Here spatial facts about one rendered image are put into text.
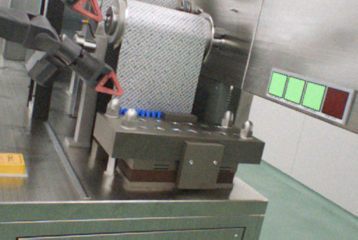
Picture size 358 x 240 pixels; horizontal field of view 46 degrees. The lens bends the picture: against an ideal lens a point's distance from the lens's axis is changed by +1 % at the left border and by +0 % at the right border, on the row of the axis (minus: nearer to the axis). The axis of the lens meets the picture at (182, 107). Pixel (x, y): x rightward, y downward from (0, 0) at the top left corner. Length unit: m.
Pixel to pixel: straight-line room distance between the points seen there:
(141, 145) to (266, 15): 0.46
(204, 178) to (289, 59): 0.34
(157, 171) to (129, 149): 0.10
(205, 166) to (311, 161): 3.26
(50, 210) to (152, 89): 0.43
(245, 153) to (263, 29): 0.32
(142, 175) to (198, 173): 0.13
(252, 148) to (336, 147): 2.96
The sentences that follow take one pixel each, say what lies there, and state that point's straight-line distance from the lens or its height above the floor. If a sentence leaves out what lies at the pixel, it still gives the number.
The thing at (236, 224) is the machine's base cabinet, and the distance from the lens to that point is 1.06.
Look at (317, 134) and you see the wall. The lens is 4.16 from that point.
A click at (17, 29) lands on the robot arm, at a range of 0.95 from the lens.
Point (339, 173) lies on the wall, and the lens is 3.98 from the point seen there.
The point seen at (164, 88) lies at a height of 1.10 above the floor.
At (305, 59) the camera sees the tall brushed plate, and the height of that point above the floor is 1.26.
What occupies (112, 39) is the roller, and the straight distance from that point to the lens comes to 1.09.
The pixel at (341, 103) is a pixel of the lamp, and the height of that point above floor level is 1.19.
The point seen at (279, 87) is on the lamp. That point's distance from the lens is 1.00.
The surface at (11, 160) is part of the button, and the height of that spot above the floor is 0.92.
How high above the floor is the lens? 1.26
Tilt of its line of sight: 10 degrees down
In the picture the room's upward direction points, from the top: 12 degrees clockwise
